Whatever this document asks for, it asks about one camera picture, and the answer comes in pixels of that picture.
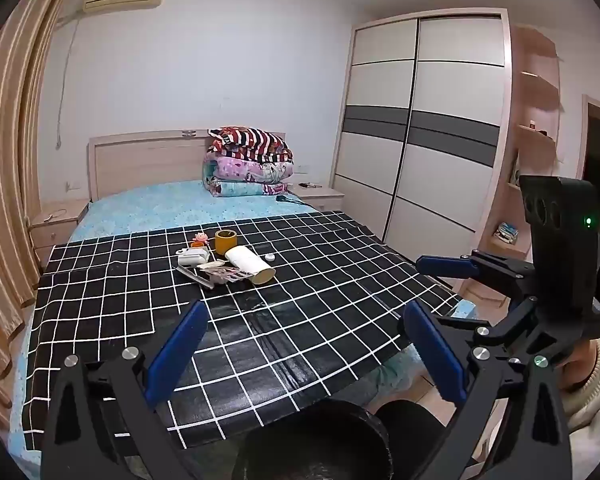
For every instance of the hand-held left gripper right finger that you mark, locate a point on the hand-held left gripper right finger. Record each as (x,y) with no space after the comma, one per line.
(435,350)

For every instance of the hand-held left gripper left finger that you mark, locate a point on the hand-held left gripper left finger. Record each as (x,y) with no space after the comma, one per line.
(177,345)

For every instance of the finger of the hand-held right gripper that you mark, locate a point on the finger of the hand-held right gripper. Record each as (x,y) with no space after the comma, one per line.
(500,327)
(440,266)

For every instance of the red patterned blister pack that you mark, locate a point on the red patterned blister pack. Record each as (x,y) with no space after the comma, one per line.
(225,275)

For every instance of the white plastic case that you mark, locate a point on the white plastic case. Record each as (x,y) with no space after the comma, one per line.
(192,258)

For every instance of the white paper roll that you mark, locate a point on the white paper roll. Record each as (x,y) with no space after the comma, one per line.
(247,262)

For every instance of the black round bin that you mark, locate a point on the black round bin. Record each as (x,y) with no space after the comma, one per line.
(310,440)

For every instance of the person's right forearm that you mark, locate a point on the person's right forearm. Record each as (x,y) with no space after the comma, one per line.
(597,400)

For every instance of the stack of books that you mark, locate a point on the stack of books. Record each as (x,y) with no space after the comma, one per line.
(507,232)

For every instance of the grey flat strip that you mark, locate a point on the grey flat strip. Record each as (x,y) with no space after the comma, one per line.
(195,277)

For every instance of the person's dark clothed leg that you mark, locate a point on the person's dark clothed leg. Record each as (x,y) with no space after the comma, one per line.
(412,425)

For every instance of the pink toy figure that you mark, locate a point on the pink toy figure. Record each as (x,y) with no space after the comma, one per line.
(200,238)

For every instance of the brown tape roll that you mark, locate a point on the brown tape roll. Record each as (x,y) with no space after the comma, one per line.
(226,242)

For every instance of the black white checkered cloth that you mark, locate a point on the black white checkered cloth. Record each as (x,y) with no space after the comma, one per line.
(305,330)

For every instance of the white grey sliding wardrobe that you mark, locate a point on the white grey sliding wardrobe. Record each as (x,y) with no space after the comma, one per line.
(430,135)

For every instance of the wooden nightstand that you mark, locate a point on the wooden nightstand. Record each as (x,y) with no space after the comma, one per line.
(57,230)
(320,197)

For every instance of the small dark objects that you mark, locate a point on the small dark objects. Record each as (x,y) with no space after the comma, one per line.
(307,185)

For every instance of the wooden corner shelf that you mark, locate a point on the wooden corner shelf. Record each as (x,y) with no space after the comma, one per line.
(535,105)

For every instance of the blue pink folded quilt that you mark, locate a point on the blue pink folded quilt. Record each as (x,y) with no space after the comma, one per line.
(240,187)

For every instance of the pink printed folded blanket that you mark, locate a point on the pink printed folded blanket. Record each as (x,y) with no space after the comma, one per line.
(245,169)

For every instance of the striped folded blanket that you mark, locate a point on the striped folded blanket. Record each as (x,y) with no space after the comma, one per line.
(250,142)

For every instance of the beige striped curtain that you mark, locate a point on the beige striped curtain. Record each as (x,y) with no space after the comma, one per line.
(10,160)

